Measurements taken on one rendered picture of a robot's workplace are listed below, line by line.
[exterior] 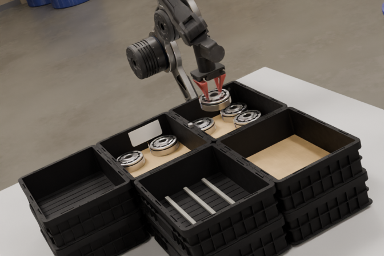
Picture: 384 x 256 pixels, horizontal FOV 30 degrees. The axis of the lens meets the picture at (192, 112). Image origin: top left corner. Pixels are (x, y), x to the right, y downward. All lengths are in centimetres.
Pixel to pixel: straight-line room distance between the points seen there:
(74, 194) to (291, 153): 77
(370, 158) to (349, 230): 41
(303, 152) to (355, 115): 51
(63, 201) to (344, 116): 111
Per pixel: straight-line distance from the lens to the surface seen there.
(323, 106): 293
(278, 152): 239
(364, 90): 467
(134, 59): 346
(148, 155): 264
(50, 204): 256
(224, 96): 239
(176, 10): 227
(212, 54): 224
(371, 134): 266
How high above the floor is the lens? 195
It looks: 23 degrees down
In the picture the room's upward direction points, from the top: 17 degrees counter-clockwise
